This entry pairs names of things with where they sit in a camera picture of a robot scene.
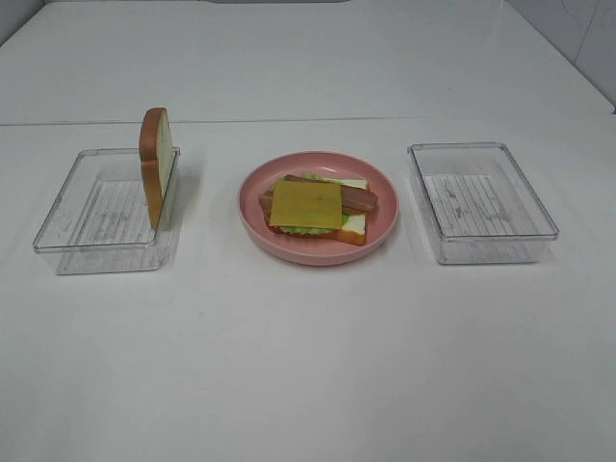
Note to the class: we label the yellow cheese slice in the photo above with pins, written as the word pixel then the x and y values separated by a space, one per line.
pixel 306 204

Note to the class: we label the green lettuce leaf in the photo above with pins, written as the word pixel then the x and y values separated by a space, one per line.
pixel 304 204

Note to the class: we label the curved bacon strip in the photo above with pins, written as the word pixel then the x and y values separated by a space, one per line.
pixel 265 201

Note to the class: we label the pink round plate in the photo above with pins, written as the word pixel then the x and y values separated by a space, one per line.
pixel 318 251

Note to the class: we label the clear plastic fillings tray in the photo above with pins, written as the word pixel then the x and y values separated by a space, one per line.
pixel 477 205

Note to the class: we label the clear plastic bread tray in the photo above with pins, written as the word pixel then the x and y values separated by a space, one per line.
pixel 99 221

